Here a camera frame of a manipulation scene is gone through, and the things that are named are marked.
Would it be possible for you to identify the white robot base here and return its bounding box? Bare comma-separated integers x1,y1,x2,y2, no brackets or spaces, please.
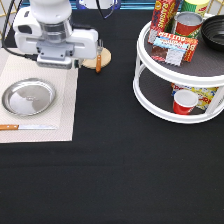
76,0,121,9

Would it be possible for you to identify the green yellow canister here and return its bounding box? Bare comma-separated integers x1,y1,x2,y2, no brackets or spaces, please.
181,0,210,16

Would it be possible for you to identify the red tin can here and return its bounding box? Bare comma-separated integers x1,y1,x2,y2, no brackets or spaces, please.
174,11,203,38

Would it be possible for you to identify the red plastic cup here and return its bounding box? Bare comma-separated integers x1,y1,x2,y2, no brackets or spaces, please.
173,89,198,115

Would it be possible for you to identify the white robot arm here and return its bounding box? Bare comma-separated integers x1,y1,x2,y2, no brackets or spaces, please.
13,0,98,69

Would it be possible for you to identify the black bowl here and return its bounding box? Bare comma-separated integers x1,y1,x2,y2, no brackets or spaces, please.
201,15,224,52

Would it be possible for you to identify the red raisins box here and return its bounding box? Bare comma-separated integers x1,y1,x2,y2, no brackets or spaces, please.
148,0,175,44

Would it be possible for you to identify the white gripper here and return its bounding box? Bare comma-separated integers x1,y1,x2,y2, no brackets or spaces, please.
13,6,98,69

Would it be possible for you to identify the round silver metal plate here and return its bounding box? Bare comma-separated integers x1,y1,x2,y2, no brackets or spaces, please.
2,78,56,116

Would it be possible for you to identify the yellow box lower shelf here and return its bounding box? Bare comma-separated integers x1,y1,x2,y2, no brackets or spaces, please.
171,83,218,110

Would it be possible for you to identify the white two-tier turntable shelf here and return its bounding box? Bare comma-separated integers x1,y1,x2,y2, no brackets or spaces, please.
133,22,224,124

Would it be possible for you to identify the brown chocolate packet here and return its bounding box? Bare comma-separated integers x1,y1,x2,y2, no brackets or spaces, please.
151,46,184,66

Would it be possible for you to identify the wooden handled knife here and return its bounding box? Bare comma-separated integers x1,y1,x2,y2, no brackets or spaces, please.
0,124,57,131

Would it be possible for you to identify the wooden handled fork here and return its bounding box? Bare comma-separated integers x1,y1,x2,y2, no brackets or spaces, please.
96,39,103,73

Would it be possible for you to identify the orange butter box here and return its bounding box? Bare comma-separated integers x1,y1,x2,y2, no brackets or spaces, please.
152,32,198,64

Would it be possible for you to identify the beige woven placemat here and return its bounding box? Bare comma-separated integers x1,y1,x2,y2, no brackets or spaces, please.
0,48,78,143

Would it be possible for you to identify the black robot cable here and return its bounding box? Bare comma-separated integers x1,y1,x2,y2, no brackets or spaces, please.
0,0,38,61

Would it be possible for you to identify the round wooden coaster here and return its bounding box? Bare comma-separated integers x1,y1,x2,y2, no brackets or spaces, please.
82,48,111,69

